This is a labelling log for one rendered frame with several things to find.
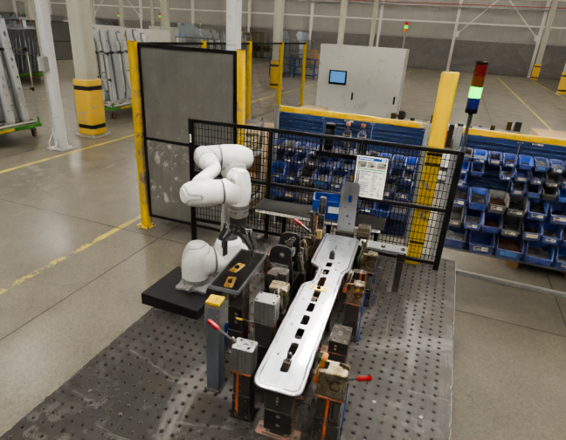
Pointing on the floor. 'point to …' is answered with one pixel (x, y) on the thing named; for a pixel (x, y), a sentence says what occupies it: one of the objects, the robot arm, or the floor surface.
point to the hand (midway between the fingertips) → (237, 257)
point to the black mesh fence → (320, 182)
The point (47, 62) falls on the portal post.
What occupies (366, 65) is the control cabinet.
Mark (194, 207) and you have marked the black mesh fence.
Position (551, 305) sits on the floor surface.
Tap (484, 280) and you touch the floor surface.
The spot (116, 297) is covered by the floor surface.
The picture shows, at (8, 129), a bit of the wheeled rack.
